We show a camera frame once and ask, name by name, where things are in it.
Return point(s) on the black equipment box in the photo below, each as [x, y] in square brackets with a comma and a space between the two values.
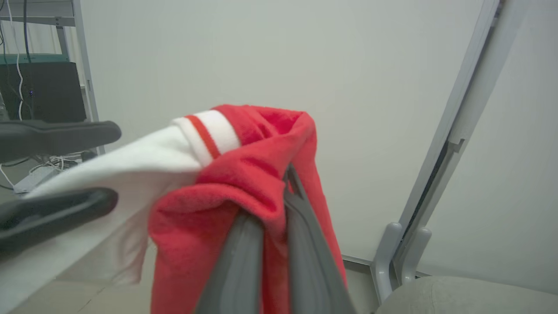
[43, 93]

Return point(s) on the white power strip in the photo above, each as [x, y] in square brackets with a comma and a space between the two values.
[37, 178]

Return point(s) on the grey partition foot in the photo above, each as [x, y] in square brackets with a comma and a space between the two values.
[413, 255]
[384, 261]

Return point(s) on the wide white partition panel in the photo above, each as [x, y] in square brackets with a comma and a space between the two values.
[283, 56]

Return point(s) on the narrow white partition panel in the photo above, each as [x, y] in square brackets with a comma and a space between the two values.
[514, 174]

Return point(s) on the green shelf board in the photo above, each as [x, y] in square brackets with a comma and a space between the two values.
[35, 58]

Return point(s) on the red and white garment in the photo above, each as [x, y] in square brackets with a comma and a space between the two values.
[209, 196]

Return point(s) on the grey fabric sofa seat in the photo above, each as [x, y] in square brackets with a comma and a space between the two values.
[471, 298]

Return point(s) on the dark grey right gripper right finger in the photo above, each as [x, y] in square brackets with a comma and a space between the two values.
[305, 253]

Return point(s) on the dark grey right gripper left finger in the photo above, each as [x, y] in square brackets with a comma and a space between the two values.
[237, 266]

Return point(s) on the grey metal rack frame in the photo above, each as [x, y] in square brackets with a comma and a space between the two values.
[83, 56]

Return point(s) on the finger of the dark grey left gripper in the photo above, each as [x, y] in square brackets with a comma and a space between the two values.
[56, 136]
[52, 216]

